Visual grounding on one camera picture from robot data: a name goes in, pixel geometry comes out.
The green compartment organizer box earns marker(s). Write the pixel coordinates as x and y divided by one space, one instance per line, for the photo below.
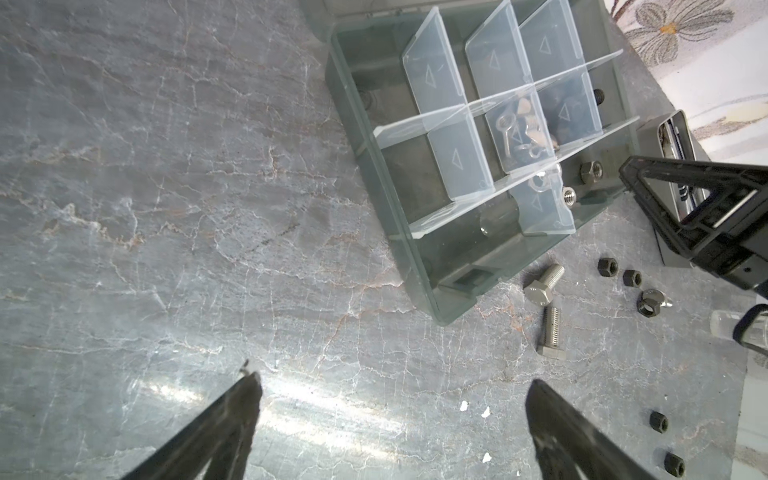
419 86

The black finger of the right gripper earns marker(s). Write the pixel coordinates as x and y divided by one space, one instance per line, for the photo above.
690 203

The silver flange nut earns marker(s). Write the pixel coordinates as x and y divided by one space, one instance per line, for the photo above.
541 181

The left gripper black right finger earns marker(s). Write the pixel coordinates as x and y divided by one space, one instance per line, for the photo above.
567 445

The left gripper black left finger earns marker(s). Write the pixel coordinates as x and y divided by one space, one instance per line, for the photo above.
214 445

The black hex nut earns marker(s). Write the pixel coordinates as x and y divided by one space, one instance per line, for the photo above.
658 422
632 278
674 465
608 267

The silver hex bolt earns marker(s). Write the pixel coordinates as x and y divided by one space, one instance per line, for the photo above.
540 291
550 345
651 302

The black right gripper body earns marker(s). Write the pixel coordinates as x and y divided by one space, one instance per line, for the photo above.
740 259

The silver hex nut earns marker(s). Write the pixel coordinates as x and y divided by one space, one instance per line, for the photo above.
591 172
569 196

